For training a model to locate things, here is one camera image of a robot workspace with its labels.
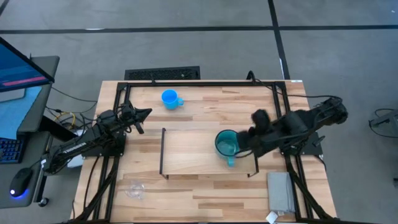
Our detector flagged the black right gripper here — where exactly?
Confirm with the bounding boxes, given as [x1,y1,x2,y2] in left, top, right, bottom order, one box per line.
[234,108,282,158]

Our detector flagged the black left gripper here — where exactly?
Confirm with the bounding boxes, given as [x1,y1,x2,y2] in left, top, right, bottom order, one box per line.
[118,101,153,135]

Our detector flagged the large teal mug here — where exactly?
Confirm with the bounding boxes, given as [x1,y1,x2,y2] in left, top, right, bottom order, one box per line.
[214,129,242,168]

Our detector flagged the small blue plastic cup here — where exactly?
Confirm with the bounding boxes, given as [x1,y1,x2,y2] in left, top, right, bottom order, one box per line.
[160,89,185,110]

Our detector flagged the wooden shelf with black legs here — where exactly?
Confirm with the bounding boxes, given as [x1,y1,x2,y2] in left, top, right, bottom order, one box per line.
[159,126,260,180]

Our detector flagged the grey folded cloth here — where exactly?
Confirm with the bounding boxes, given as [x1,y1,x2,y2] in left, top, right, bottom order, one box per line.
[267,171,296,215]

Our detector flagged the clear plastic cup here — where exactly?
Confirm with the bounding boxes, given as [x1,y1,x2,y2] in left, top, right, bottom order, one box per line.
[124,179,146,200]

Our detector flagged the white paper tag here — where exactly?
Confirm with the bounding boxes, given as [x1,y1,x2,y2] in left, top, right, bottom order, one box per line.
[266,211,280,224]

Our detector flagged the grey side desk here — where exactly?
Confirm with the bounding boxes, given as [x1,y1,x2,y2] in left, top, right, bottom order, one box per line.
[0,55,60,209]

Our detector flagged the computer monitor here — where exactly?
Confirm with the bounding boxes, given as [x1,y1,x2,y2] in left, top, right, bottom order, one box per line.
[0,37,56,93]

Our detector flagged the black computer mouse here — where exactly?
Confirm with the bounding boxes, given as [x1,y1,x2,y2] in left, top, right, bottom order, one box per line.
[9,167,34,198]

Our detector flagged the black keyboard with blue backlight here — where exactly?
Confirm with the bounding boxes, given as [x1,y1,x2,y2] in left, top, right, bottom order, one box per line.
[0,138,25,165]

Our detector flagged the yellow cable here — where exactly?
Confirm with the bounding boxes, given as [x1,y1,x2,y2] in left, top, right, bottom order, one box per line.
[54,111,77,130]

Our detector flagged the black aluminium table frame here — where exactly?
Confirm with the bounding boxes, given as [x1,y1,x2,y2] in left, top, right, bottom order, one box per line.
[62,79,340,224]

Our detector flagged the black cable loop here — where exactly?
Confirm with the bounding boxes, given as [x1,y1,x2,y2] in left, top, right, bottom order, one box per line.
[246,70,265,84]

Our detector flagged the black floor cable coil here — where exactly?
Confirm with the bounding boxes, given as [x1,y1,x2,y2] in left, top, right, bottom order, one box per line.
[368,108,398,139]

